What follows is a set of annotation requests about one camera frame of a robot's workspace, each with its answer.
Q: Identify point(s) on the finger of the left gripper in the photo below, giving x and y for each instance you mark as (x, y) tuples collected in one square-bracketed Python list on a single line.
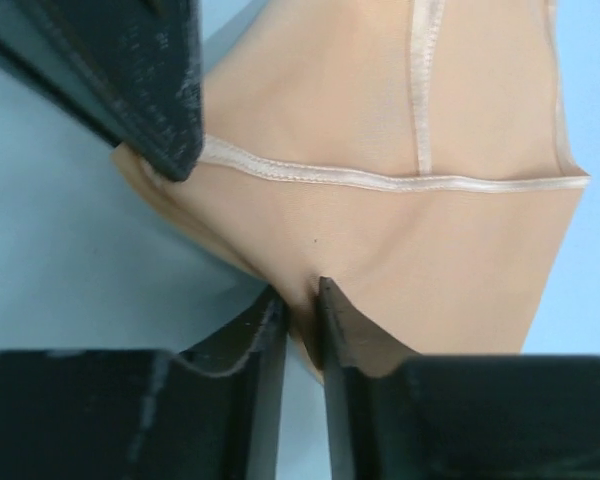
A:
[(128, 70)]

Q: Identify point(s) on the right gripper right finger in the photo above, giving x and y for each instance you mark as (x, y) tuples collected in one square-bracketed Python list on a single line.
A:
[(394, 413)]

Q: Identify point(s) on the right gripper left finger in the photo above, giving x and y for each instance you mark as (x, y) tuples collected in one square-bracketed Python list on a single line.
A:
[(209, 412)]

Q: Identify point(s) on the orange cloth napkin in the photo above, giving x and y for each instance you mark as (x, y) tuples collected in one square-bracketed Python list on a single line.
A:
[(415, 152)]

